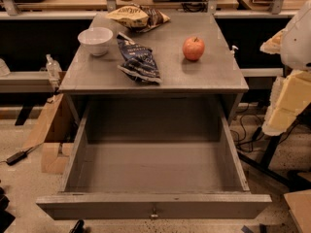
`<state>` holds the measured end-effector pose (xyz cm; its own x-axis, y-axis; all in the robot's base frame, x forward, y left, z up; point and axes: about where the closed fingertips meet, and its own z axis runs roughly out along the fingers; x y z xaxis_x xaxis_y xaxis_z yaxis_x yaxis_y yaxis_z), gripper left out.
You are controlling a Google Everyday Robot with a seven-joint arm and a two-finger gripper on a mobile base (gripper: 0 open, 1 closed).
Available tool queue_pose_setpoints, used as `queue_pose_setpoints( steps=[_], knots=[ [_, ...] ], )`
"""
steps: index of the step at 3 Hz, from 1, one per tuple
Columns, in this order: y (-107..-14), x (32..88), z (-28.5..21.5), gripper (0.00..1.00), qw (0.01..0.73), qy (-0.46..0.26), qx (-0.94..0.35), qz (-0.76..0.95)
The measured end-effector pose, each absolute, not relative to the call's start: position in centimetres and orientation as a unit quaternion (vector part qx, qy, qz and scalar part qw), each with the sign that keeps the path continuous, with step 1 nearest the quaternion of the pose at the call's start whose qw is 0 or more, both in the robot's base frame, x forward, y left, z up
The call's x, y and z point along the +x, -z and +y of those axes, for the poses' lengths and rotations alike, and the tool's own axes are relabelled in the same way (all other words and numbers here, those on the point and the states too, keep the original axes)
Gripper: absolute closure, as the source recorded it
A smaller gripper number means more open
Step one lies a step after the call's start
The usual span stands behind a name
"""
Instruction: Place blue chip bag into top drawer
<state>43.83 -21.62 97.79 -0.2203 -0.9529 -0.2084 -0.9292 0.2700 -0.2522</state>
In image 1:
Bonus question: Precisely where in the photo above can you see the blue chip bag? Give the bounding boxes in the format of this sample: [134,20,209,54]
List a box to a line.
[117,33,161,83]

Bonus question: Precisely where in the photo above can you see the open grey top drawer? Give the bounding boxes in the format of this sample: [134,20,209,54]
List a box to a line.
[37,95,271,219]

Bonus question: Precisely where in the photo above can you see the brown cardboard box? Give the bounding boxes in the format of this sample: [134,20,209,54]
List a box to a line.
[22,94,74,174]

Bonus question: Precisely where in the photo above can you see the yellow chip bag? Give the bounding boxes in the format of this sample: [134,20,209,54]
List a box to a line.
[106,4,170,32]

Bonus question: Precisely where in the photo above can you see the clear plastic bottle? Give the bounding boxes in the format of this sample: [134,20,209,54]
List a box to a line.
[46,54,62,80]

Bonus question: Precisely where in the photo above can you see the grey wooden cabinet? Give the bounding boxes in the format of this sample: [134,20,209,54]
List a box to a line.
[60,10,248,119]

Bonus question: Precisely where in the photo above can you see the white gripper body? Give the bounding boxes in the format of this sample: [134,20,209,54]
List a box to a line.
[281,0,311,71]

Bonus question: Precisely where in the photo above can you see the black floor cables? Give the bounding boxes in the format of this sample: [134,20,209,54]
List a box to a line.
[229,102,300,155]

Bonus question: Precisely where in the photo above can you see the black power adapter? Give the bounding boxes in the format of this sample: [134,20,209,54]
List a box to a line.
[6,151,27,166]

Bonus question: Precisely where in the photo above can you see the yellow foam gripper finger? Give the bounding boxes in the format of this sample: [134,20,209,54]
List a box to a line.
[262,70,311,136]
[259,30,284,54]

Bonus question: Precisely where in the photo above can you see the small white pump bottle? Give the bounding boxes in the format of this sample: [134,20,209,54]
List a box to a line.
[230,45,239,56]

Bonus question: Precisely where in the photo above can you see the white ceramic bowl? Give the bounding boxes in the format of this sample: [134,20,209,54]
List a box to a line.
[78,27,113,56]

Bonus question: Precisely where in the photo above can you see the metal drawer knob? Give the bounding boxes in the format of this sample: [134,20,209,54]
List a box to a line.
[150,208,159,220]

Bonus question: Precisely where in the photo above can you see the red apple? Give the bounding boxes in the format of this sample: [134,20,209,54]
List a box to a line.
[182,37,205,61]

